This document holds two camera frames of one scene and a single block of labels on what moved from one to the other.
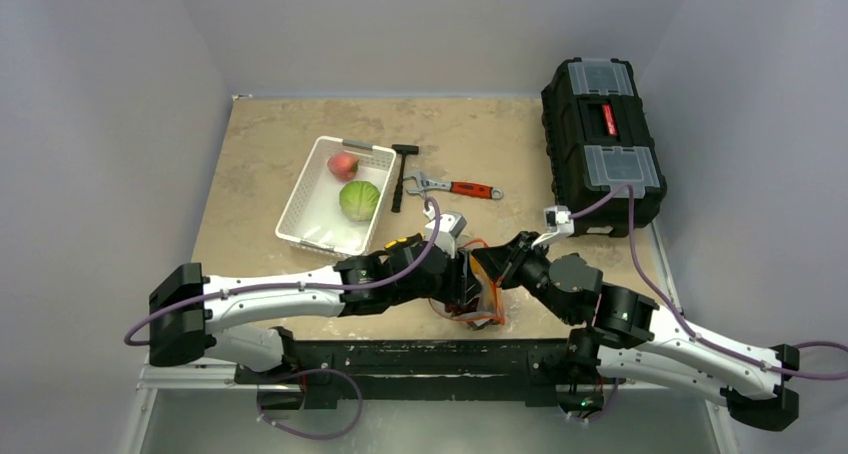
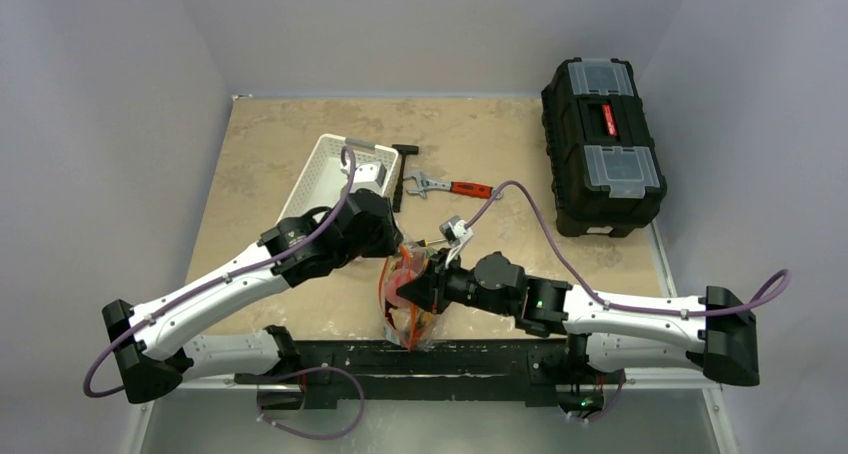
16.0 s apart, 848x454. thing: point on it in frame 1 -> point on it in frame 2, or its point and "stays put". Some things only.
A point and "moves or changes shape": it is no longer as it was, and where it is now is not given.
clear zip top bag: (488, 309) -> (407, 324)
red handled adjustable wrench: (429, 183) stays put
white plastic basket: (313, 214) stays put
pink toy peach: (342, 166) moves or changes shape
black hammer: (404, 150) stays put
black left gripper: (461, 284) -> (391, 237)
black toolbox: (598, 138) stays put
